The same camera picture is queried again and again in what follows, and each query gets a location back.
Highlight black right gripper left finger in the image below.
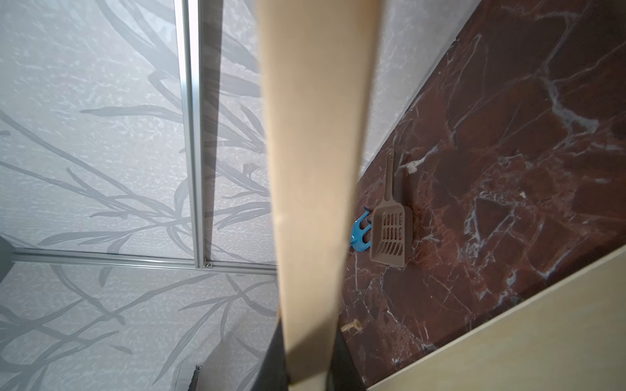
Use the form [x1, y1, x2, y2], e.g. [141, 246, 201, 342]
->
[250, 322, 289, 391]

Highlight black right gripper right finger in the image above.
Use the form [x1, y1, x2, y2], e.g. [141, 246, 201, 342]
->
[329, 328, 367, 391]

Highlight blue garden fork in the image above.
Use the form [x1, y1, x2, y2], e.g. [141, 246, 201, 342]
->
[350, 207, 372, 253]

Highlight brown slotted scoop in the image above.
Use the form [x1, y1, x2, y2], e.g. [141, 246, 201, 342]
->
[370, 149, 408, 268]

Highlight aluminium frame rails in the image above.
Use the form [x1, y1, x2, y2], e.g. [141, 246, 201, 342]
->
[1, 1, 276, 274]

